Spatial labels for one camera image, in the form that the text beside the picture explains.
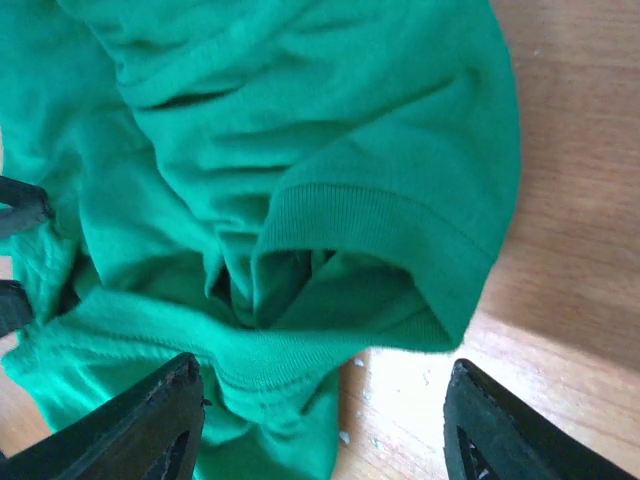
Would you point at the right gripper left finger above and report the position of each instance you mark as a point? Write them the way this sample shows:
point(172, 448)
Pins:
point(152, 430)

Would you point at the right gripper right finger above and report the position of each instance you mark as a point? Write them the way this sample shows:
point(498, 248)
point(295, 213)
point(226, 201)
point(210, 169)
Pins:
point(490, 433)

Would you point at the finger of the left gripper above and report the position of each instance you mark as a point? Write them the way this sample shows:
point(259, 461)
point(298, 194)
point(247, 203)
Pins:
point(15, 308)
point(23, 206)

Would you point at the green t-shirt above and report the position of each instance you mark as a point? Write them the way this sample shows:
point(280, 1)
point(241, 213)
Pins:
point(273, 186)

